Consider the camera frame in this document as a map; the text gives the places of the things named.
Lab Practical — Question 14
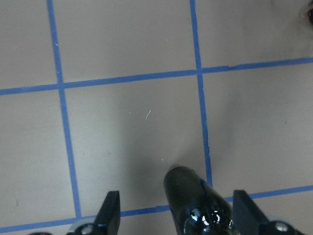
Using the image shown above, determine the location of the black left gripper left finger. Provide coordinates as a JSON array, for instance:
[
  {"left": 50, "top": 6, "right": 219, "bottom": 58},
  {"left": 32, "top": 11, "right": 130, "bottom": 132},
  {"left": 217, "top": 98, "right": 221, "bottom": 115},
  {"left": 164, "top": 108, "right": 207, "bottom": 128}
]
[{"left": 67, "top": 191, "right": 120, "bottom": 235}]

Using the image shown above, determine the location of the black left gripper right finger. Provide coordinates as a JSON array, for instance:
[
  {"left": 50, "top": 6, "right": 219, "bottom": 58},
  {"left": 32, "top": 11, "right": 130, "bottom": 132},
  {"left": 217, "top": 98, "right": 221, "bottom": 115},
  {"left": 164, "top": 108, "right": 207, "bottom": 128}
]
[{"left": 233, "top": 190, "right": 302, "bottom": 235}]

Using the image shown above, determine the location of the dark glass wine bottle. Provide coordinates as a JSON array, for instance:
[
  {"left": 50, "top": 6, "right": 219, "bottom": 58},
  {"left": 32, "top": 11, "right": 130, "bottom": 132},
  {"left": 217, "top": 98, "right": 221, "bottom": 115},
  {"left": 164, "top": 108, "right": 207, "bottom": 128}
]
[{"left": 163, "top": 166, "right": 239, "bottom": 235}]

